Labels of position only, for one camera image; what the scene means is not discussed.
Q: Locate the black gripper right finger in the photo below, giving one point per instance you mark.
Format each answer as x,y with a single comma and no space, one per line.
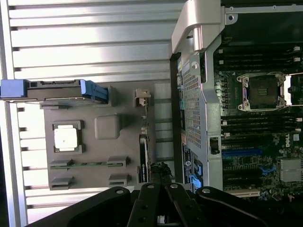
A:
180,201

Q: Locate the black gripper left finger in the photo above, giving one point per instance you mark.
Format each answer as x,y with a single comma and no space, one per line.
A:
144,203

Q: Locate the CPU socket with metal frame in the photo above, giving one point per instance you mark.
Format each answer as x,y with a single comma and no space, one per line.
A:
261,92

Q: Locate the white expansion slot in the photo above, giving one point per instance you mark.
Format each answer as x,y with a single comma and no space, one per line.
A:
243,193

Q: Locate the green RAM stick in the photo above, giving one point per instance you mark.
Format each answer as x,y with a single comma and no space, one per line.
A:
90,164

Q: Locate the hard disk with blue carrier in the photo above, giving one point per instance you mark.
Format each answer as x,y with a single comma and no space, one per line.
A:
54,91

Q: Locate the open grey PC case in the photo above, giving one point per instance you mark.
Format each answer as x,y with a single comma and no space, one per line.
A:
196,113

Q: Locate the grey 3D-printed parts rack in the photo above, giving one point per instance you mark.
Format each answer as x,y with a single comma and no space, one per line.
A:
99,151

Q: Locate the blue expansion slot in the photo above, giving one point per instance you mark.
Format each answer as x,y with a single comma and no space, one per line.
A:
241,151

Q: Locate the silver CPU chip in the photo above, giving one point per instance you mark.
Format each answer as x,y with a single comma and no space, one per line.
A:
65,138

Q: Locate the silver chipset heatsink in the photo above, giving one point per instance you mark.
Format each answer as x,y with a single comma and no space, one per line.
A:
292,170

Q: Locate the green Dell motherboard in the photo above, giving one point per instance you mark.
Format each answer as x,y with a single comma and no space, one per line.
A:
251,165

